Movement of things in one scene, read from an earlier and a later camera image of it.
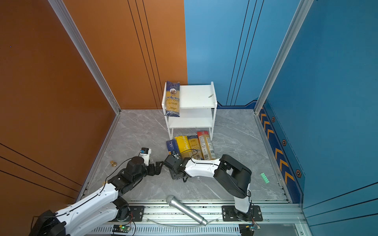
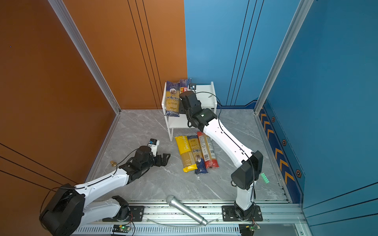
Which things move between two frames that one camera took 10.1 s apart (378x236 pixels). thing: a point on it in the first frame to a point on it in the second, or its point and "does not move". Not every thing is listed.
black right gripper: (172, 174) to (182, 106)
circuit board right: (248, 229) does not move
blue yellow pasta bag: (173, 99) does not move
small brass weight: (113, 163) does not move
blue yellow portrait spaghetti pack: (196, 150) does not move
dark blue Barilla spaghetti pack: (172, 145) to (183, 85)
